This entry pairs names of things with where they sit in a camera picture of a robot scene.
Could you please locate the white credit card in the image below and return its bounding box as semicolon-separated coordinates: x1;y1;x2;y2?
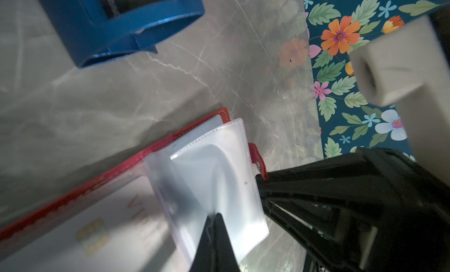
1;176;176;272

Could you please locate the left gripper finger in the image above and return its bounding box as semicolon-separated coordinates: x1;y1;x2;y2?
189;213;240;272

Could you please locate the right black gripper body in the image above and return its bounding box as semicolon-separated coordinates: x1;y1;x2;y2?
256;148;450;272

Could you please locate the red card holder wallet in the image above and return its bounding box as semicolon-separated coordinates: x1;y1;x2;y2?
1;108;269;272

